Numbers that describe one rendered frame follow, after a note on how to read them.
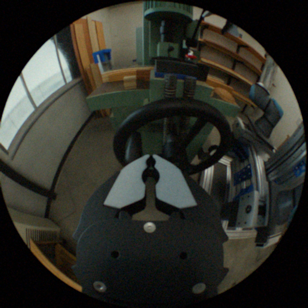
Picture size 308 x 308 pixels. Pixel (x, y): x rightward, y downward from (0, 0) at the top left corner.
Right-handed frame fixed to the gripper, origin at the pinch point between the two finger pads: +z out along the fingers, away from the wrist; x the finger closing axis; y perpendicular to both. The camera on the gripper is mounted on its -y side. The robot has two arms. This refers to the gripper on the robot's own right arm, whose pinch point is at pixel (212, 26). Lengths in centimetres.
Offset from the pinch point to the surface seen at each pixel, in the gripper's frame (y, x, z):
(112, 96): 3.7, -26.2, 31.7
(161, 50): -3.8, -6.6, 19.4
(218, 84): 14.5, 18.2, 19.3
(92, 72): -112, -9, 113
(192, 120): 23.5, -13.8, 21.2
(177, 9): -10.0, -5.8, 1.4
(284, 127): 146, 289, -59
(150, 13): -15.2, -9.9, 6.7
